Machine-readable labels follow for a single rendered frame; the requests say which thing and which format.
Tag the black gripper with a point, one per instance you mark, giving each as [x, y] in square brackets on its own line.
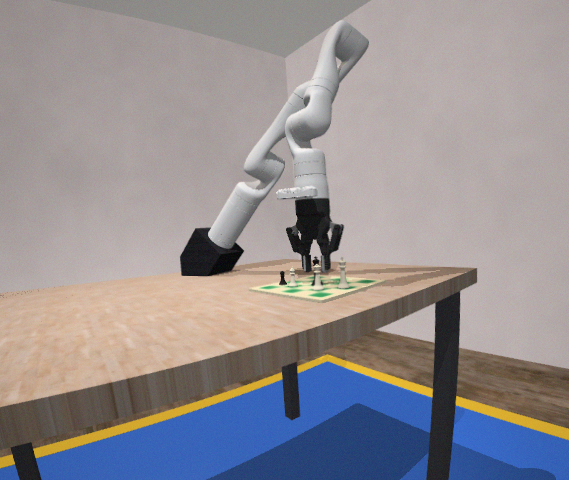
[313, 217]

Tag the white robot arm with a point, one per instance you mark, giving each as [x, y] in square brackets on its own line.
[299, 128]

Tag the green and cream chessboard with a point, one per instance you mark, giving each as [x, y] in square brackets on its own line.
[304, 289]

